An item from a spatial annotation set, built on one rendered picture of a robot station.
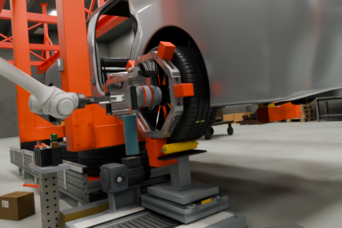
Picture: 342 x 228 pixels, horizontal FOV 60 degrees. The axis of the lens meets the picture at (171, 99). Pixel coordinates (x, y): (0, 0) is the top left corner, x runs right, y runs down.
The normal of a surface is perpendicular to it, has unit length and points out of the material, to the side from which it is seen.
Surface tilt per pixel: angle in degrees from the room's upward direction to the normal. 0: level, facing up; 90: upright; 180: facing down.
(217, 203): 90
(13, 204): 90
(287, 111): 90
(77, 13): 90
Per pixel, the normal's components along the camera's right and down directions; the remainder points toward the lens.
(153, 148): -0.80, 0.05
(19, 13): 0.59, -0.08
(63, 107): 0.69, 0.16
